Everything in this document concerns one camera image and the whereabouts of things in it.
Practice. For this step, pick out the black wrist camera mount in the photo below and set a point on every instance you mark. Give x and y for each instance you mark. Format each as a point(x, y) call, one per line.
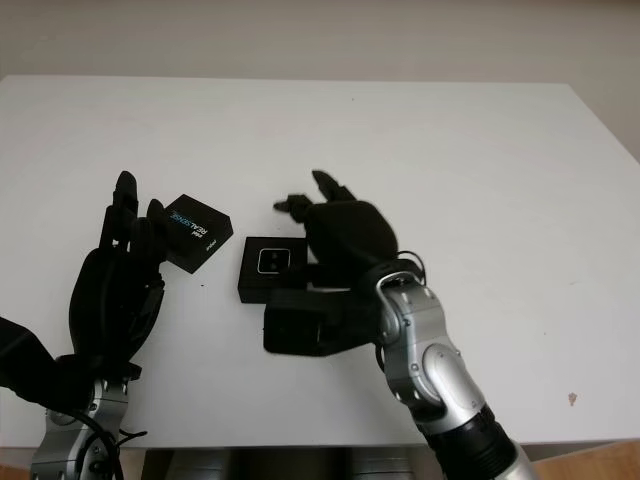
point(25, 355)
point(310, 325)

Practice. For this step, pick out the small silver RealSense camera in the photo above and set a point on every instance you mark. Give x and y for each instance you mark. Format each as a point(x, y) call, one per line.
point(274, 261)

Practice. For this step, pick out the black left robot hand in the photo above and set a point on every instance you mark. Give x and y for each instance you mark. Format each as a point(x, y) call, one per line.
point(105, 300)

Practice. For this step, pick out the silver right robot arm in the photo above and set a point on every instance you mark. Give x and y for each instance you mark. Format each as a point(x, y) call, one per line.
point(440, 370)

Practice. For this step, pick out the grey robot torso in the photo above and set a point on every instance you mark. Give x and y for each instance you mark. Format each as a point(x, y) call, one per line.
point(280, 457)

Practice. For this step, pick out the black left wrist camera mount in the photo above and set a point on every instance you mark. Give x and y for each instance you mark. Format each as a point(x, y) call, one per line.
point(25, 355)

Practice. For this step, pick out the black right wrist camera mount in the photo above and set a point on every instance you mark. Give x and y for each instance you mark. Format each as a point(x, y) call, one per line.
point(310, 325)

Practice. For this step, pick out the black RealSense box lid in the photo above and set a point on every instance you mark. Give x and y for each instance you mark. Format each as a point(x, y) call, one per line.
point(200, 230)

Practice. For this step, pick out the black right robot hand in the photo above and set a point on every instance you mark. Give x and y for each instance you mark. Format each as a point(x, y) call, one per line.
point(350, 235)

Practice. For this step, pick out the black camera box base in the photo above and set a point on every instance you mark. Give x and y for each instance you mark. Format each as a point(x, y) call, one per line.
point(250, 287)

